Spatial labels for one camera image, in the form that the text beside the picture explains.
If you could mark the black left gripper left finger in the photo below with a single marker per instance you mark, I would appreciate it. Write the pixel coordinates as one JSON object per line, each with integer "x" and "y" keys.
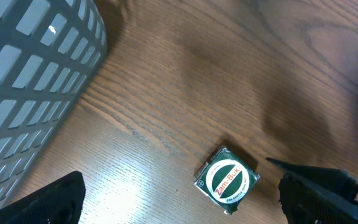
{"x": 59, "y": 202}

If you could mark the dark green round-logo packet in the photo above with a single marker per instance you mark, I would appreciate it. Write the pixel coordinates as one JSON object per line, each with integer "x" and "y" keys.
{"x": 226, "y": 179}

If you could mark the dark grey plastic basket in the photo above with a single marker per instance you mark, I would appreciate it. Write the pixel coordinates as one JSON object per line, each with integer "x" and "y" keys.
{"x": 49, "y": 52}

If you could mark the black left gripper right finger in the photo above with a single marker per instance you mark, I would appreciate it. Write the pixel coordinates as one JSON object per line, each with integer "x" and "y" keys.
{"x": 305, "y": 202}

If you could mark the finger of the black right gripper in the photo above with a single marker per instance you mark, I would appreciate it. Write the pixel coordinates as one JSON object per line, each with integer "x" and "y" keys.
{"x": 334, "y": 180}

